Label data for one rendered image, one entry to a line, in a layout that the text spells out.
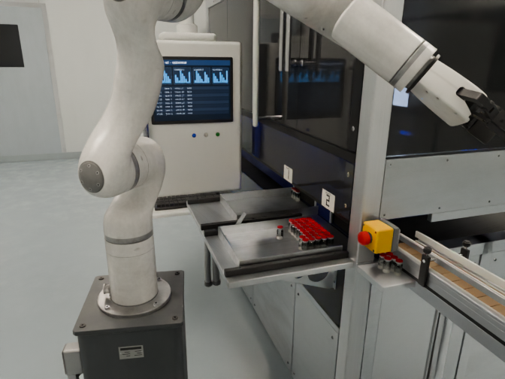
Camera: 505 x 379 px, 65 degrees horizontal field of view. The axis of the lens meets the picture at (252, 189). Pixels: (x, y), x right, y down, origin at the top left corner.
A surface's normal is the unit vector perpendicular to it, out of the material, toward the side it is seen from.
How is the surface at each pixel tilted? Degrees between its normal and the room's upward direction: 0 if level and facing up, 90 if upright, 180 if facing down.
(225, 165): 90
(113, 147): 69
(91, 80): 90
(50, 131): 90
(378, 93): 90
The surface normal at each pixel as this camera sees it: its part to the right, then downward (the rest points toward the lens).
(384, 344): 0.32, 0.30
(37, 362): 0.01, -0.95
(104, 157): -0.05, -0.07
